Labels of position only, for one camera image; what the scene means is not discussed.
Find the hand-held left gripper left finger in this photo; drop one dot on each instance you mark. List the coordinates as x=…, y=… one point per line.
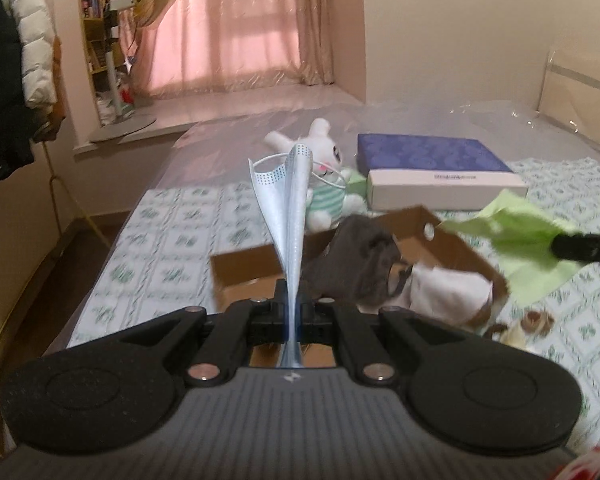
x=280, y=320

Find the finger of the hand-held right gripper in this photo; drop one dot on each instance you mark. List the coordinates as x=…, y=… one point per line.
x=580, y=249

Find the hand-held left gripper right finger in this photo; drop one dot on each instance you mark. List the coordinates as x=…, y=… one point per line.
x=307, y=325

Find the brown cardboard box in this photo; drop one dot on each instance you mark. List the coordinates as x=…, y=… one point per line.
x=240, y=280

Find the green cloth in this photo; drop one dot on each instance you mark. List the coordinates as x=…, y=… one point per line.
x=520, y=240

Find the dark grey cloth pouch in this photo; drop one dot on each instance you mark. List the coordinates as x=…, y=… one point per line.
x=355, y=255

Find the brown scrunchie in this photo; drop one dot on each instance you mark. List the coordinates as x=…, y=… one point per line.
x=535, y=322

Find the yellow towel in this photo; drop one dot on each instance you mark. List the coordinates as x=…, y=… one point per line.
x=512, y=335

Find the blue face mask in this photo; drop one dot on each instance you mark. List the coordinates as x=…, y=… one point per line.
x=290, y=210

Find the white sock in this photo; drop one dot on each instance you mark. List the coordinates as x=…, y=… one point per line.
x=445, y=290

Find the green floral tablecloth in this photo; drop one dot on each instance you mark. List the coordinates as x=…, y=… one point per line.
x=170, y=270

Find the white plush rabbit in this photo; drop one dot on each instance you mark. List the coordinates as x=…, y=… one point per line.
x=330, y=200

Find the green tissue box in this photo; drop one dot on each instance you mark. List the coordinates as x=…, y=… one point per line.
x=357, y=185

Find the wooden headboard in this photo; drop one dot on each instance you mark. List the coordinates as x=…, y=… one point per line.
x=590, y=90

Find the blue and white flat box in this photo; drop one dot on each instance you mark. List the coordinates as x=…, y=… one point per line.
x=420, y=152

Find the person's red patterned clothing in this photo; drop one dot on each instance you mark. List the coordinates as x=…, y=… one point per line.
x=590, y=462

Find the gold coat rack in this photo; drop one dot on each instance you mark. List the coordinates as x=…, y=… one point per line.
x=55, y=190

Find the red and white toy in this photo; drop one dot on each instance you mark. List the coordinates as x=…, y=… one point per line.
x=126, y=92

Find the pink curtain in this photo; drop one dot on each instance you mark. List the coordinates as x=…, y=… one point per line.
x=220, y=25

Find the orange-brown garment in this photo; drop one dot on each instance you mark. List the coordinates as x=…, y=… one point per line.
x=57, y=100

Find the black jacket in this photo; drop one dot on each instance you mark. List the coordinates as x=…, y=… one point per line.
x=0, y=85

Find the wooden bookshelf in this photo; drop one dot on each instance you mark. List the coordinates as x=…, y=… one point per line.
x=92, y=5

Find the white puffer jacket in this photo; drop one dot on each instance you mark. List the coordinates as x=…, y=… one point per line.
x=35, y=40

